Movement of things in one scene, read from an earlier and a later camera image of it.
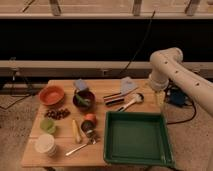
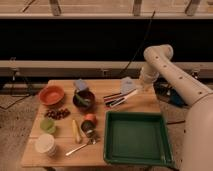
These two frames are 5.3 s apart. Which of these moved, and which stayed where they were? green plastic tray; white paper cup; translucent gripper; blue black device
Moved: translucent gripper
Stayed: green plastic tray; blue black device; white paper cup
